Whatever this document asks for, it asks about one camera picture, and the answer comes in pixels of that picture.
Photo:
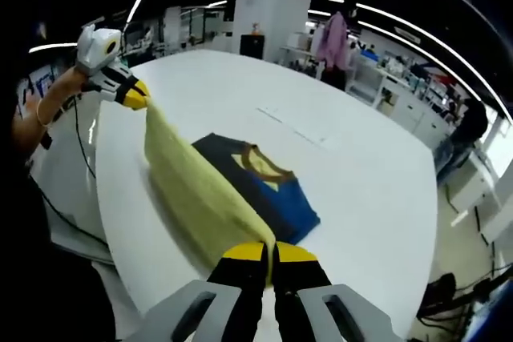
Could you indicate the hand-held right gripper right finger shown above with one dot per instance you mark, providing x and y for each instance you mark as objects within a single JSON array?
[{"x": 300, "y": 290}]

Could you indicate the person's dark clothing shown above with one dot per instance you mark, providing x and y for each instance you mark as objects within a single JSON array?
[{"x": 44, "y": 278}]

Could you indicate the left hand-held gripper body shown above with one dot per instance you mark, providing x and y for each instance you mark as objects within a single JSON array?
[{"x": 94, "y": 47}]

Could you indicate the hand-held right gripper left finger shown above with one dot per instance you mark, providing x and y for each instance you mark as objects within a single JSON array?
[{"x": 240, "y": 290}]

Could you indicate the white cabinet row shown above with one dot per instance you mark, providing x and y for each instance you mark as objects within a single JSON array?
[{"x": 401, "y": 105}]

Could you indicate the white ceiling light strip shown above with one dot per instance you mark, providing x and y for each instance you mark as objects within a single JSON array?
[
  {"x": 421, "y": 53},
  {"x": 138, "y": 3},
  {"x": 441, "y": 39}
]

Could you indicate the black tripod stand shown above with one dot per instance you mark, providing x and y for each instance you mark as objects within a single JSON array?
[{"x": 445, "y": 286}]

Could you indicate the orange figure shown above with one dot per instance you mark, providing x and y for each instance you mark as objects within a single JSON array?
[{"x": 256, "y": 28}]

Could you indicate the yellow blue grey garment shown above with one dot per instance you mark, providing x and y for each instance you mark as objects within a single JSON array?
[{"x": 208, "y": 198}]

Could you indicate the person's left hand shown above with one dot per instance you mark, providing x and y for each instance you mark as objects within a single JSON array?
[{"x": 64, "y": 85}]

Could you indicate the black cabinet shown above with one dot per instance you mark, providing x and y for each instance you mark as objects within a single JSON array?
[{"x": 251, "y": 46}]

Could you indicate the wide white square pillar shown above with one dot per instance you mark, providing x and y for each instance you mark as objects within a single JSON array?
[{"x": 272, "y": 1}]

